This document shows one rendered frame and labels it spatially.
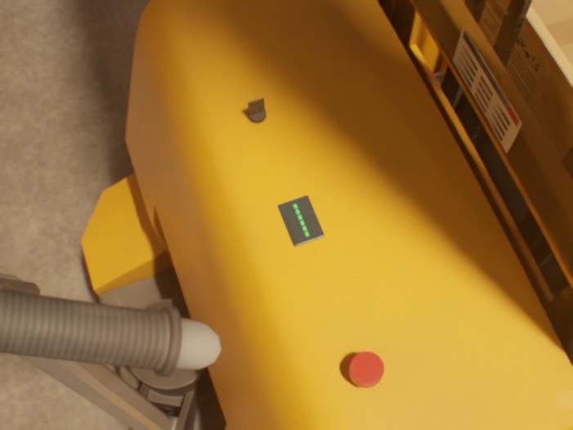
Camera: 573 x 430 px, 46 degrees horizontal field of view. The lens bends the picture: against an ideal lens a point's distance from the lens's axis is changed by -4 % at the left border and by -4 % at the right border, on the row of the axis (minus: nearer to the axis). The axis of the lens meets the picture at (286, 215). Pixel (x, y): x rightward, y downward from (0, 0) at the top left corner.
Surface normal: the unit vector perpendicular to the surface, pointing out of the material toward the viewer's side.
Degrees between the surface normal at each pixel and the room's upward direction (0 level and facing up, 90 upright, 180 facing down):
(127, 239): 22
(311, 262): 0
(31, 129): 0
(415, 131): 0
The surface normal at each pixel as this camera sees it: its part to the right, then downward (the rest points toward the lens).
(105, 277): -0.37, -0.26
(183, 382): -0.02, -0.41
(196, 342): 0.37, -0.36
